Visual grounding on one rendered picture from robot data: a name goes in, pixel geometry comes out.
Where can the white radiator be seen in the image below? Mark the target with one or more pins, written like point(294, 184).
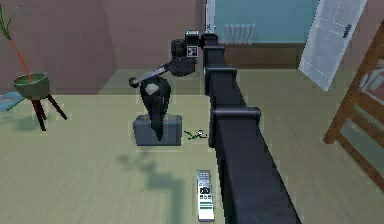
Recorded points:
point(239, 33)

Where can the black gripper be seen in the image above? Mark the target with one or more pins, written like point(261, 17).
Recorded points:
point(181, 60)

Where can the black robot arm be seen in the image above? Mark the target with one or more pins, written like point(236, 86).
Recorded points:
point(240, 133)

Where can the green potted plant on stand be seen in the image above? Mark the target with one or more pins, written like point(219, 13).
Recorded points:
point(31, 85)

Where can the brown wooden bed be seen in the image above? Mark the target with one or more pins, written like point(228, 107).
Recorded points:
point(360, 110)

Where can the white room door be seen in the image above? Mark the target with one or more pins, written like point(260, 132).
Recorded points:
point(330, 40)

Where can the grey remote control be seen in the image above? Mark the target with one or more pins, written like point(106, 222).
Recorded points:
point(204, 195)

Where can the blue cloth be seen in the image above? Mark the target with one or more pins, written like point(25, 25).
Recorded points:
point(9, 100)

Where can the small green and black object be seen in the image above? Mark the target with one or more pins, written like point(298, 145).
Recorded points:
point(196, 134)

